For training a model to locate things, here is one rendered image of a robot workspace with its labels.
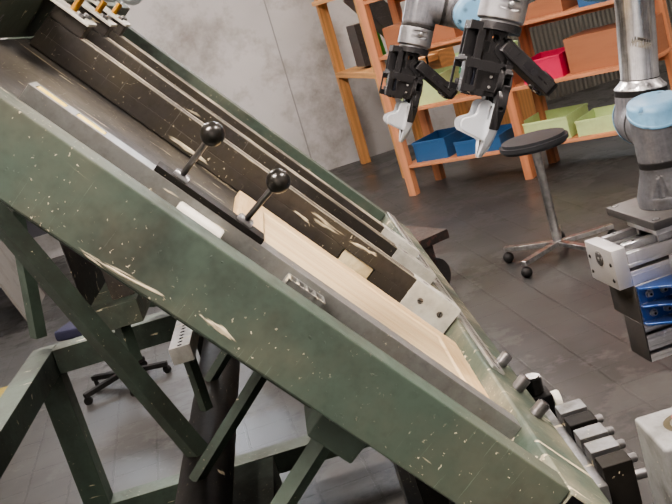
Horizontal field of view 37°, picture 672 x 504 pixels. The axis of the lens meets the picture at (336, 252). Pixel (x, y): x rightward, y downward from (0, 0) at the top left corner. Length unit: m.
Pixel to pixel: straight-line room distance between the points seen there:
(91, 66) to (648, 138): 1.17
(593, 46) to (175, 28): 4.70
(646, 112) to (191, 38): 8.51
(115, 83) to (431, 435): 1.08
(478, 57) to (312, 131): 9.02
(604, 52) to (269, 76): 4.29
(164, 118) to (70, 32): 0.25
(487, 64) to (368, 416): 0.58
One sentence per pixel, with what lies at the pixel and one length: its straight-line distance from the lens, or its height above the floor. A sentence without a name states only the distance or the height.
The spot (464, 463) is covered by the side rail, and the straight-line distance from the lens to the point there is 1.43.
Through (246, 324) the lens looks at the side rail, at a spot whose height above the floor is 1.28.
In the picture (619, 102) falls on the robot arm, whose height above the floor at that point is 1.26.
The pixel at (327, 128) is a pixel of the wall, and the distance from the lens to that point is 10.63.
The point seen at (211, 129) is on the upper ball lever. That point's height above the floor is 1.52.
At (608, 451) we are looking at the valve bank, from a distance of 1.89.
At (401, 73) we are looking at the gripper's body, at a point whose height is 1.46.
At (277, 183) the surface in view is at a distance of 1.50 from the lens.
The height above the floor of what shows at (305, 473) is 1.01.
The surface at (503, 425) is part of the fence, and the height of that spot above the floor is 0.92.
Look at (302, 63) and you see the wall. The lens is 10.57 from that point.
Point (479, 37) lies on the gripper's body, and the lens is 1.62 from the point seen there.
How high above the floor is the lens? 1.65
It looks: 13 degrees down
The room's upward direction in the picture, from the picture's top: 17 degrees counter-clockwise
